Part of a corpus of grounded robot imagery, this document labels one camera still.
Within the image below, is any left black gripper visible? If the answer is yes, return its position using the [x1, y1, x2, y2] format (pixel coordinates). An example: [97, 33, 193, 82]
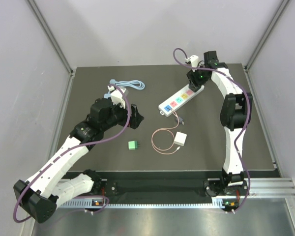
[101, 99, 144, 131]

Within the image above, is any white multicolour power strip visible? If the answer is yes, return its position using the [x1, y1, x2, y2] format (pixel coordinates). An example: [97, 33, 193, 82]
[158, 85, 205, 117]

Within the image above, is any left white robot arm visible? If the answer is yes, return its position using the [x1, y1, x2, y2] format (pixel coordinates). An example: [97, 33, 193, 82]
[13, 98, 144, 223]

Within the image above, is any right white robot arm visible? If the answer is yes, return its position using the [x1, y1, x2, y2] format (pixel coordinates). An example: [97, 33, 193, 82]
[185, 51, 253, 195]

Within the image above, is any light green plug adapter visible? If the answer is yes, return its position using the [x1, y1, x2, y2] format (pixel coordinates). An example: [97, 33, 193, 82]
[128, 141, 140, 150]

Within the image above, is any light blue power strip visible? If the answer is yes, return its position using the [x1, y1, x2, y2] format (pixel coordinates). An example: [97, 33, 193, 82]
[104, 79, 145, 98]

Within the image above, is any white charger block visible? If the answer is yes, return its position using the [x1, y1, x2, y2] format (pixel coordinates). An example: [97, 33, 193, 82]
[174, 132, 187, 147]

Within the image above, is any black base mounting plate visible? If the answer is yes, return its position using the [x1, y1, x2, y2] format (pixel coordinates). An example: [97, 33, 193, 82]
[73, 169, 249, 197]

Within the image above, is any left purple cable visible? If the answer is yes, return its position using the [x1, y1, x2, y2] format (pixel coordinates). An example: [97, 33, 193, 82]
[13, 84, 132, 223]

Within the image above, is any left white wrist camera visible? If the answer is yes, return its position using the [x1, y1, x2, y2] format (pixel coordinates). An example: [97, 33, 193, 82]
[107, 86, 126, 109]

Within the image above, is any pink usb cable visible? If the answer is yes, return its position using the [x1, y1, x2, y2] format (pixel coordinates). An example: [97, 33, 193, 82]
[151, 110, 186, 155]

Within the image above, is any right aluminium frame post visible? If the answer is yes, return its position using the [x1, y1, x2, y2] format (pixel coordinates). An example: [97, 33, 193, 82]
[243, 0, 292, 72]

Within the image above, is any aluminium frame post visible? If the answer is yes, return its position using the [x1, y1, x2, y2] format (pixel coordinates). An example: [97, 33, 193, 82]
[243, 0, 292, 72]
[26, 0, 76, 77]

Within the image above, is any slotted cable duct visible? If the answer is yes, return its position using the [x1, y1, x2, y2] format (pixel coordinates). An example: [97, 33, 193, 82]
[59, 198, 239, 209]

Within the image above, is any left aluminium frame post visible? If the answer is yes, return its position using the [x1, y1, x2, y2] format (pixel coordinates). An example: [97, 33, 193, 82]
[26, 0, 76, 77]

